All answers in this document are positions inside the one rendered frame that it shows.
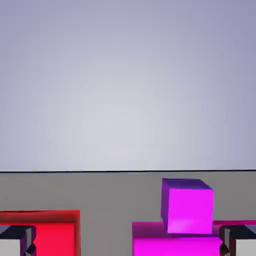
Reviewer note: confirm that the large magenta box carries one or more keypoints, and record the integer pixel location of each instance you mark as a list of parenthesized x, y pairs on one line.
[(176, 246)]

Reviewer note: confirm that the large red box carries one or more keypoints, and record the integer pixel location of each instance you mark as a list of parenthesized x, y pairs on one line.
[(56, 236)]

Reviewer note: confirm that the small magenta cube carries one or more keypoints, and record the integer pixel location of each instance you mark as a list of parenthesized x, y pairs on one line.
[(190, 210)]

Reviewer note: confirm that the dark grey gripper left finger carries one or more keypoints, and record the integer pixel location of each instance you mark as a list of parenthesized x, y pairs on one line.
[(18, 235)]

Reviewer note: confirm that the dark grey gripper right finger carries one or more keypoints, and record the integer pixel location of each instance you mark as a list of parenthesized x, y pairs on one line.
[(238, 235)]

